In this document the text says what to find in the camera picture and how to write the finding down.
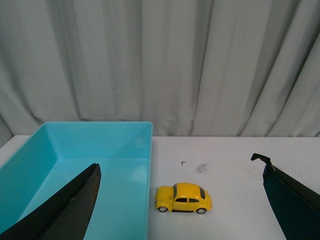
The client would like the yellow beetle toy car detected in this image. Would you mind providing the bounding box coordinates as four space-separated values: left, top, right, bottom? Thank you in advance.
154 182 213 215

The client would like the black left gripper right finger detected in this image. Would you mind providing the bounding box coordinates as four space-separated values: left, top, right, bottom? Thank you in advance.
251 153 320 240

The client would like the white pleated curtain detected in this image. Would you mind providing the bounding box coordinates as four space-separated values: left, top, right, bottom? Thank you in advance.
0 0 320 145

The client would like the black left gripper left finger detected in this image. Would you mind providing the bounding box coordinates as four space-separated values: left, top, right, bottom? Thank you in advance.
0 163 101 240

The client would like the turquoise plastic storage bin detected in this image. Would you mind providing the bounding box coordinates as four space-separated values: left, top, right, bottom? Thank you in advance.
0 122 153 240

